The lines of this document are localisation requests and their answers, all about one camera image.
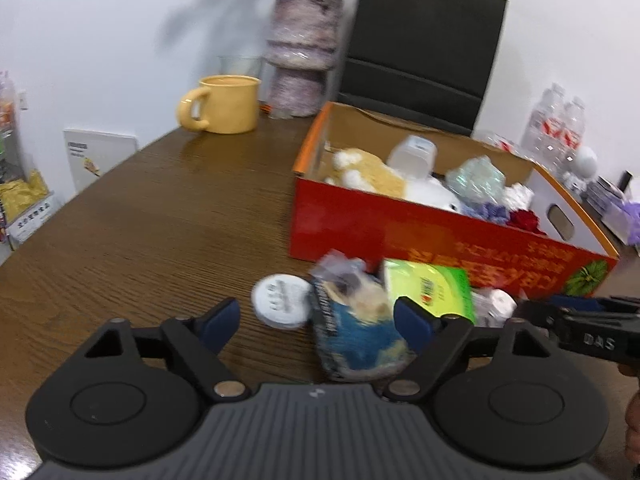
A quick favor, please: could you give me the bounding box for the red cardboard box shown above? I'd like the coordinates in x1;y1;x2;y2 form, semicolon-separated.
289;101;621;297

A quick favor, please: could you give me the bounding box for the white packet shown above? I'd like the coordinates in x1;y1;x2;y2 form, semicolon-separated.
472;287;518;328

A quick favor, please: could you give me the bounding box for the clear bag of yellow snacks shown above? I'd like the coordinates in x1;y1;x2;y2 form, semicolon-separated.
0;72;56;251

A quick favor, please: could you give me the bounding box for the blue snack packet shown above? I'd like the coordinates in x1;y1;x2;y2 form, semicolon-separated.
307;270;418;383

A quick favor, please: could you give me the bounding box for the white booklet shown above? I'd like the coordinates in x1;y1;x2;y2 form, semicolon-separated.
63;129;138;196

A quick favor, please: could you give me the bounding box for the yellow mug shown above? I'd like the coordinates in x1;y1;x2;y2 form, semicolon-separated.
178;75;262;135

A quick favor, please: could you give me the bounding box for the red rose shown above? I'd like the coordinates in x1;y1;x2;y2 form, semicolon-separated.
507;209;546;235

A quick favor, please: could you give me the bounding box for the clear drinking glass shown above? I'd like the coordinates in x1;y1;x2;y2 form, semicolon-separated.
218;55;263;81

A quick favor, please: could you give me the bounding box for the yellow and white plush alpaca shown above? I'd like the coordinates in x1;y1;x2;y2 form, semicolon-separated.
324;147;463;213

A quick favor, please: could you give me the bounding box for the translucent plastic container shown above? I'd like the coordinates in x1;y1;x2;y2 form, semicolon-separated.
387;135;437;181

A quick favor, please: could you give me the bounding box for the lying clear water bottle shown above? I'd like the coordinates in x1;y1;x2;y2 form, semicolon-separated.
472;129;531;153

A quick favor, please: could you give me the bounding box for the white tissue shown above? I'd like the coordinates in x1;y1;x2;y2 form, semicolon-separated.
502;185;535;211

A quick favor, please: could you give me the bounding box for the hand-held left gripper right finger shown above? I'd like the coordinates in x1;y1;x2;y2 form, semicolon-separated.
382;297;551;403

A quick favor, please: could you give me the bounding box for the black paper bag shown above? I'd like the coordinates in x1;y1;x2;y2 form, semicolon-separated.
337;0;508;137

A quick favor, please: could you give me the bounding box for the green box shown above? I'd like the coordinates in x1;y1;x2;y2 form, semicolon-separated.
381;258;476;325

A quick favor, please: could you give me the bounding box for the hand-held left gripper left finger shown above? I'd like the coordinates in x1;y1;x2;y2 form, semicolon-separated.
82;297;249;403

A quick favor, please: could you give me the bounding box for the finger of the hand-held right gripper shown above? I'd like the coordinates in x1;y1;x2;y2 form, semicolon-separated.
514;300;566;333
547;295;608;312

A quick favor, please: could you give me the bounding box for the purple knit cloth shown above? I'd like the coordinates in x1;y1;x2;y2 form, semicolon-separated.
460;202;511;223

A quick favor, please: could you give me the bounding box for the white robot toy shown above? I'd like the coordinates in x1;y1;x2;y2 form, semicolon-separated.
562;145;599;197

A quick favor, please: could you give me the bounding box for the purple tissue pack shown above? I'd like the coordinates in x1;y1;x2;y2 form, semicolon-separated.
602;199;640;247

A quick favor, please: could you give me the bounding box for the person's right hand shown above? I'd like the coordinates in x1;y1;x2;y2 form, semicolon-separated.
618;361;640;463

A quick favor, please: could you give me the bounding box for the dark striped small box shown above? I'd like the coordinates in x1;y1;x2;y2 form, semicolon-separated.
585;176;626;211

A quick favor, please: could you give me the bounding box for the white round lid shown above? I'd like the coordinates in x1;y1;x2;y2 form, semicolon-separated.
251;273;313;331

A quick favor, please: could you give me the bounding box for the purple textured vase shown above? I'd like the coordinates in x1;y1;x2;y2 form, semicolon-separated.
265;0;345;118

